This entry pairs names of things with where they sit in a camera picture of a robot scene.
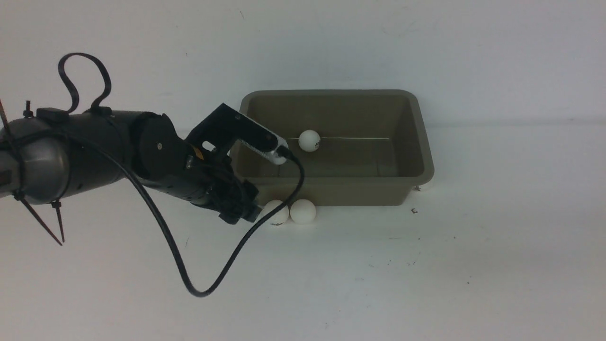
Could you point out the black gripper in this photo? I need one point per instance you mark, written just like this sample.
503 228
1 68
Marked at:
214 187

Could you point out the white ping-pong ball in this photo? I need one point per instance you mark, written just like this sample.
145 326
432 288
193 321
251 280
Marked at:
309 141
303 211
278 218

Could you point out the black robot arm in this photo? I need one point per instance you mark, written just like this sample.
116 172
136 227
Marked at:
145 143

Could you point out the tan plastic storage bin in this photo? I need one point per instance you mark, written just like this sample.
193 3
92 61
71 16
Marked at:
374 146

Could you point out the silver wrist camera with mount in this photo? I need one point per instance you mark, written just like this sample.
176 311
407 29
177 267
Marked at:
226 126

